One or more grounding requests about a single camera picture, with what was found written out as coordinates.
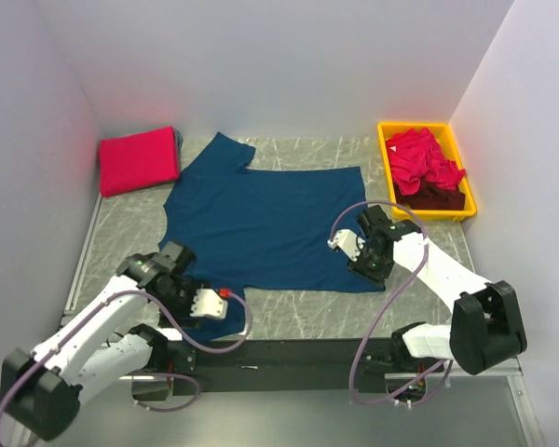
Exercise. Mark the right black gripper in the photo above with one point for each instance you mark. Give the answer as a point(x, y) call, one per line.
point(375, 277)

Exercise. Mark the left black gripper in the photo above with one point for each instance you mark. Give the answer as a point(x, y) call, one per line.
point(183, 317)

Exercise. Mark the blue t-shirt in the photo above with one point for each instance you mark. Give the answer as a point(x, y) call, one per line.
point(263, 229)

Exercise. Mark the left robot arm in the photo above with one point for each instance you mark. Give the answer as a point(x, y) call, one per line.
point(44, 389)

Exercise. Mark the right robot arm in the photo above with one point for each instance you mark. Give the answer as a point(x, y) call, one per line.
point(486, 326)

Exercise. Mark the dark red t-shirt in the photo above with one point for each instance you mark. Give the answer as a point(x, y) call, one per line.
point(430, 196)

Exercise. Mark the crumpled pink t-shirt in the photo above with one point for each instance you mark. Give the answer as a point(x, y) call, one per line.
point(416, 156)

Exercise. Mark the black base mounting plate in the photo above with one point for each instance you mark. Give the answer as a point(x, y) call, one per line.
point(291, 365)

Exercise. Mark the folded pink t-shirt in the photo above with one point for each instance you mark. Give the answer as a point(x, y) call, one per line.
point(137, 161)

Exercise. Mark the folded grey t-shirt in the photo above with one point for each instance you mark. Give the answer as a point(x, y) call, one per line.
point(178, 141)

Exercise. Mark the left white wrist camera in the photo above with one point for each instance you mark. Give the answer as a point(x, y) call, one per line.
point(207, 303)

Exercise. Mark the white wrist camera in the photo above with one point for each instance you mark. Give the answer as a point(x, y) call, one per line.
point(207, 303)
point(348, 242)

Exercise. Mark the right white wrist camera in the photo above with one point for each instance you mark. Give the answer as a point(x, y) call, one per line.
point(348, 242)

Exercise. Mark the aluminium rail frame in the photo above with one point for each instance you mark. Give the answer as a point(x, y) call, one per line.
point(406, 389)

